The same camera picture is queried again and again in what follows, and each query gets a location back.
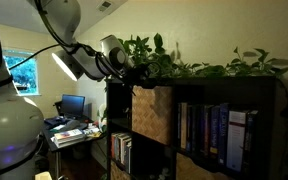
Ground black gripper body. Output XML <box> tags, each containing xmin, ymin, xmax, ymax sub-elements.
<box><xmin>123</xmin><ymin>63</ymin><xmax>158</xmax><ymax>90</ymax></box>

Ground woven basket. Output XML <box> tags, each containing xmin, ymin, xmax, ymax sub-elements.
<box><xmin>132</xmin><ymin>86</ymin><xmax>173</xmax><ymax>145</ymax></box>
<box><xmin>176</xmin><ymin>153</ymin><xmax>233</xmax><ymax>180</ymax></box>

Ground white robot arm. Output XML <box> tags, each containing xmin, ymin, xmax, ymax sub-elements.
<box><xmin>0</xmin><ymin>0</ymin><xmax>149</xmax><ymax>177</ymax></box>

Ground dark cube shelf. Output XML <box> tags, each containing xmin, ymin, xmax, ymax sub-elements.
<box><xmin>107</xmin><ymin>77</ymin><xmax>278</xmax><ymax>180</ymax></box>

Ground green pothos plant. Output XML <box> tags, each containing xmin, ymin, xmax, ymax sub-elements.
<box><xmin>122</xmin><ymin>36</ymin><xmax>288</xmax><ymax>180</ymax></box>

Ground row of books lower left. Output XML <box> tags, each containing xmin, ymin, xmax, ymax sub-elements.
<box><xmin>111</xmin><ymin>132</ymin><xmax>132</xmax><ymax>173</ymax></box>

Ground white desk lamp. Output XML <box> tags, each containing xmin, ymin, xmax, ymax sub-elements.
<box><xmin>52</xmin><ymin>50</ymin><xmax>84</xmax><ymax>81</ymax></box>

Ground laptop computer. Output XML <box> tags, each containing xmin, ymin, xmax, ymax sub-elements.
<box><xmin>61</xmin><ymin>94</ymin><xmax>85</xmax><ymax>118</ymax></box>

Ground ceiling air vent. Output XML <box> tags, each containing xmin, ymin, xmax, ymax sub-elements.
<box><xmin>97</xmin><ymin>0</ymin><xmax>113</xmax><ymax>12</ymax></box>

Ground dark desk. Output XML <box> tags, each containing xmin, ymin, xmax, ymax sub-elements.
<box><xmin>42</xmin><ymin>117</ymin><xmax>103</xmax><ymax>179</ymax></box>

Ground stack of books on desk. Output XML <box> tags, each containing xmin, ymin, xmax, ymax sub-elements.
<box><xmin>54</xmin><ymin>129</ymin><xmax>85</xmax><ymax>148</ymax></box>

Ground books in upper right cube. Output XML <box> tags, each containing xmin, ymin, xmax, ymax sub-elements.
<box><xmin>175</xmin><ymin>102</ymin><xmax>258</xmax><ymax>174</ymax></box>

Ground window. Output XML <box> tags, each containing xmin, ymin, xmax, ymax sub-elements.
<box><xmin>3</xmin><ymin>50</ymin><xmax>39</xmax><ymax>95</ymax></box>

